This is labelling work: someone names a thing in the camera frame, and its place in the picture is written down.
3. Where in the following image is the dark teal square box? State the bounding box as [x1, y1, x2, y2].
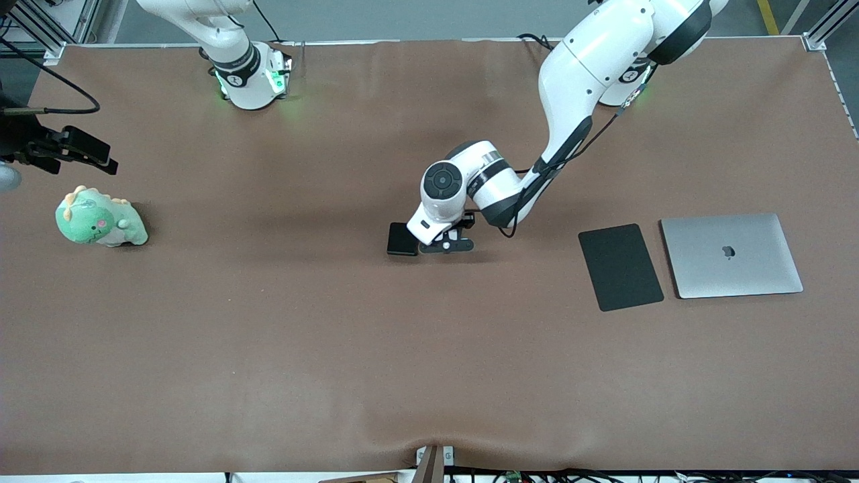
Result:
[387, 222, 419, 257]

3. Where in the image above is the green dinosaur plush toy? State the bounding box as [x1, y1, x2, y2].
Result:
[55, 185, 150, 248]

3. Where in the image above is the brown table cover cloth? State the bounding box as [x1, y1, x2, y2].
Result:
[0, 37, 859, 474]

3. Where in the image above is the silver closed laptop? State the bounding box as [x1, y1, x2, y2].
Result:
[659, 213, 805, 300]

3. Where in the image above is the aluminium frame profile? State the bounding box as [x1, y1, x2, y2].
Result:
[802, 0, 859, 52]
[0, 0, 103, 66]

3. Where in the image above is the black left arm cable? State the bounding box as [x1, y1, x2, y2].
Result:
[498, 64, 660, 239]

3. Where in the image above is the metal table edge bracket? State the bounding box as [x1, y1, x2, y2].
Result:
[415, 444, 456, 483]

